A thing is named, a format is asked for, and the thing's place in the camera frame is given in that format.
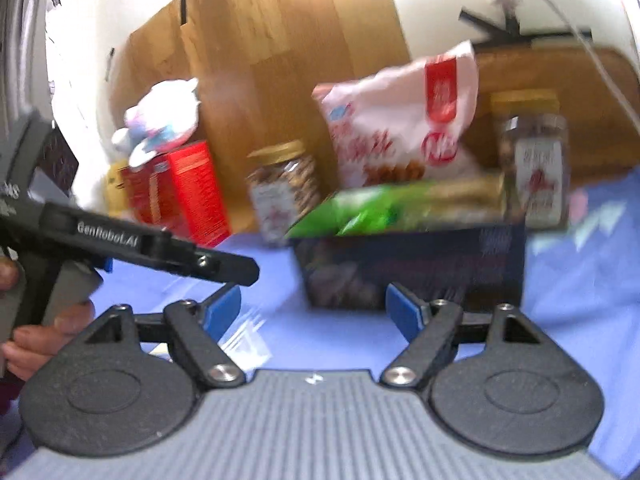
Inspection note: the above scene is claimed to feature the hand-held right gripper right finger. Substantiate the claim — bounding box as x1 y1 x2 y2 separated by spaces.
381 282 546 386

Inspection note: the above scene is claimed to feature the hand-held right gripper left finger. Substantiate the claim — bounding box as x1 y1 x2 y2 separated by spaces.
85 282 246 387

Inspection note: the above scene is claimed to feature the black printed box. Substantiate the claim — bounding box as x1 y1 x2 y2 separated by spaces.
290 220 527 311

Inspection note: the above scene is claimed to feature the shiny green snack packet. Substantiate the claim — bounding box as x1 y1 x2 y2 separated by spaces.
287 182 436 238

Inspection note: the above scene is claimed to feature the clear packet of beige bars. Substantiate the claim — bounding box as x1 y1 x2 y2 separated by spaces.
425 172 506 226

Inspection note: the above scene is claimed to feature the person's left hand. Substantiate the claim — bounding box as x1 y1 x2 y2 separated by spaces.
0 255 96 382

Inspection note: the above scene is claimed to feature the red gift bag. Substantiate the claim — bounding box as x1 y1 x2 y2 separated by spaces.
120 140 232 248

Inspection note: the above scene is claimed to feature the yellow plush toy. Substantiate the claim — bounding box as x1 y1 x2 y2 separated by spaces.
105 160 132 213

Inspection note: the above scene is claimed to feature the clear nut jar gold lid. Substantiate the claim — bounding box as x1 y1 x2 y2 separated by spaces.
245 140 323 247
490 89 572 231

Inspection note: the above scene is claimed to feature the pink and white plush toy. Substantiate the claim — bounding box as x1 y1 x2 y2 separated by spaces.
111 78 201 168

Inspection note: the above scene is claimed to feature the blue printed bedsheet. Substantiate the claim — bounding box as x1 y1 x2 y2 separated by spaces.
0 167 640 480

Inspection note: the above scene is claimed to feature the large pink snack bag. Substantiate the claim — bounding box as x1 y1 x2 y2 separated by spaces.
312 40 493 192

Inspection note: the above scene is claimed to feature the wooden headboard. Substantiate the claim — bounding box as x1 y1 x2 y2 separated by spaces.
107 0 640 237

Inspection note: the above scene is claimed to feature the black phone stand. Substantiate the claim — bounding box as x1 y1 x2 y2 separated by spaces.
457 0 593 50

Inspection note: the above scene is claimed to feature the white cable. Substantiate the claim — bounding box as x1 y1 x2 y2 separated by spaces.
520 0 640 131

